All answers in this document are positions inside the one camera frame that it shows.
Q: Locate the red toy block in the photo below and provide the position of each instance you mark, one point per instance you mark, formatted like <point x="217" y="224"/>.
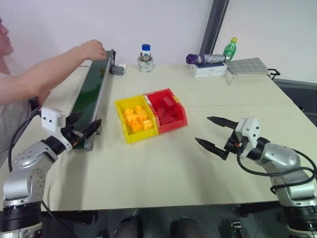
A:
<point x="169" y="101"/>
<point x="166" y="120"/>
<point x="161" y="112"/>

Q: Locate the white flat box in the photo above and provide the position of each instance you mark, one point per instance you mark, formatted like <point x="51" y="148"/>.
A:
<point x="210" y="74"/>

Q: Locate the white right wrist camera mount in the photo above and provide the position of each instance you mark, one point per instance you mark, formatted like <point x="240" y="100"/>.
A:
<point x="248" y="130"/>

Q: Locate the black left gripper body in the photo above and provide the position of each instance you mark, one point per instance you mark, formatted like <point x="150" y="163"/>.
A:
<point x="74" y="136"/>

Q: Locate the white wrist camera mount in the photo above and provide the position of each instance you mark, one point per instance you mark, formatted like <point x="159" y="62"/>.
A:
<point x="50" y="117"/>
<point x="248" y="130"/>

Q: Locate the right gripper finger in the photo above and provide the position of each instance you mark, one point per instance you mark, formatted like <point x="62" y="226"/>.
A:
<point x="223" y="122"/>
<point x="213" y="147"/>

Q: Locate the person white shirt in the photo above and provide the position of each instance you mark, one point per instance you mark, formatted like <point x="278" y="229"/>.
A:
<point x="12" y="116"/>

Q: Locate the person right hand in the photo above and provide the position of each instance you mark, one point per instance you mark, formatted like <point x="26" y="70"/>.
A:
<point x="94" y="49"/>

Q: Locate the blue-capped jar on tape roll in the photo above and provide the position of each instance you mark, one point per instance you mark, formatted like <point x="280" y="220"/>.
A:
<point x="146" y="65"/>

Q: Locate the green bottle yellow cap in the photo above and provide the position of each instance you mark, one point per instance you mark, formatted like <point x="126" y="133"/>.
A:
<point x="229" y="49"/>

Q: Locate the green conveyor belt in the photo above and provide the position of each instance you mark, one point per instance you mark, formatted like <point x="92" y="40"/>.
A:
<point x="90" y="91"/>

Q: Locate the blue capped white bottle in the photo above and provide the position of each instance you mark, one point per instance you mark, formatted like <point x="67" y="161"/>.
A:
<point x="146" y="50"/>

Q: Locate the dark rounded shape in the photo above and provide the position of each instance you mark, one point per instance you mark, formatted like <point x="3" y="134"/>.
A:
<point x="127" y="228"/>

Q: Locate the yellow toy block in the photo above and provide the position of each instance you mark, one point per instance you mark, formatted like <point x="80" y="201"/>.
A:
<point x="135" y="127"/>
<point x="129" y="120"/>
<point x="147" y="124"/>
<point x="140" y="111"/>
<point x="128" y="112"/>

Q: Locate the dark blue topped box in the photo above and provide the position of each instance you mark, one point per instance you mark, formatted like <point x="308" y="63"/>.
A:
<point x="209" y="65"/>

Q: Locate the person head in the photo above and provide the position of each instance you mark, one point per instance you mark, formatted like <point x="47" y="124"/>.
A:
<point x="4" y="39"/>

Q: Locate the red plastic bin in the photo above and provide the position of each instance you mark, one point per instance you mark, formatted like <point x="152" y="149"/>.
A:
<point x="173" y="125"/>

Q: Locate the grey slanted pillar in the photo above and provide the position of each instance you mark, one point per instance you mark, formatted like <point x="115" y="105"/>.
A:
<point x="214" y="24"/>

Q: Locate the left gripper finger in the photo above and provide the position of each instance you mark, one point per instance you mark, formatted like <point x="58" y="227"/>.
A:
<point x="92" y="127"/>
<point x="74" y="119"/>

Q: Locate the purple grey folded umbrella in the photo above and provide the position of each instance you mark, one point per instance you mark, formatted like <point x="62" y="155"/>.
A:
<point x="210" y="58"/>

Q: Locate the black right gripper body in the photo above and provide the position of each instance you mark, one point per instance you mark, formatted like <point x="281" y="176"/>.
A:
<point x="235" y="143"/>

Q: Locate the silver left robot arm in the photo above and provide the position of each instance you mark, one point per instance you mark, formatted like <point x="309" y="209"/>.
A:
<point x="23" y="171"/>

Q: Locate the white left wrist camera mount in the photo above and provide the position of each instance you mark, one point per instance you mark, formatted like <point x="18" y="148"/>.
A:
<point x="50" y="117"/>

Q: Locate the yellow plastic bin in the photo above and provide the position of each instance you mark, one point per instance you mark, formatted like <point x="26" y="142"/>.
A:
<point x="138" y="135"/>

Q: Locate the person right forearm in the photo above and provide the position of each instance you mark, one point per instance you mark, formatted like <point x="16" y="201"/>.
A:
<point x="49" y="70"/>

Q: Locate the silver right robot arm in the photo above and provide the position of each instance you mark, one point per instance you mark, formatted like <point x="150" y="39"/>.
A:
<point x="282" y="158"/>

